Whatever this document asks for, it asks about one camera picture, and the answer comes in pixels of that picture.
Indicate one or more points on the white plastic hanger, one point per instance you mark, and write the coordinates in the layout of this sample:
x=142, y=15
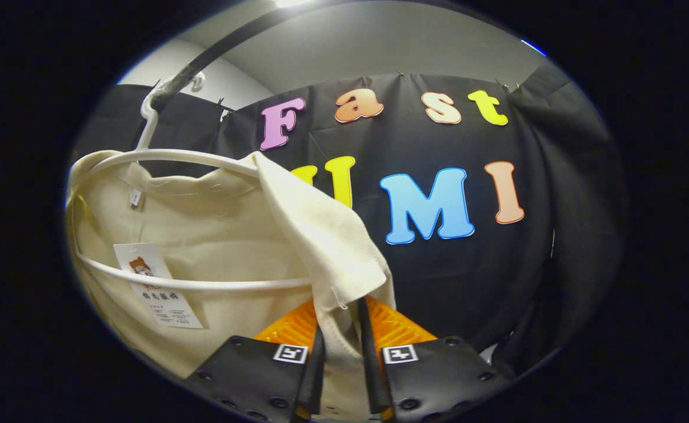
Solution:
x=174, y=154

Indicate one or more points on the ceiling light panel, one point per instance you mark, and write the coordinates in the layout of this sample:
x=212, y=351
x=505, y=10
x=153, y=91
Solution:
x=291, y=2

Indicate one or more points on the black backdrop cloth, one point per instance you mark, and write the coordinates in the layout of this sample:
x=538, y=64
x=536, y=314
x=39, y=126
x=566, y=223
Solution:
x=438, y=276

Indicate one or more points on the white paper garment tag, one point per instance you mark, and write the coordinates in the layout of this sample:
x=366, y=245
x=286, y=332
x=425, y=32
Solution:
x=156, y=288

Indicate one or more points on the cream button shirt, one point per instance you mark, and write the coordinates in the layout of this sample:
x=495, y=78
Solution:
x=232, y=229

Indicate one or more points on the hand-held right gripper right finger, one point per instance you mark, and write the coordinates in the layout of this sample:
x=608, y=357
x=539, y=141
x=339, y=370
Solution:
x=432, y=376

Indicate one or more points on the black metal clothes rack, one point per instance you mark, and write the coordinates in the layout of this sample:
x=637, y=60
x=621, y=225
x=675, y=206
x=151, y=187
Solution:
x=215, y=50

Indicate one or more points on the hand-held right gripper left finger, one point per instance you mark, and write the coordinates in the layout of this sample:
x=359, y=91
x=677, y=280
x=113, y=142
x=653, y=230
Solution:
x=262, y=376

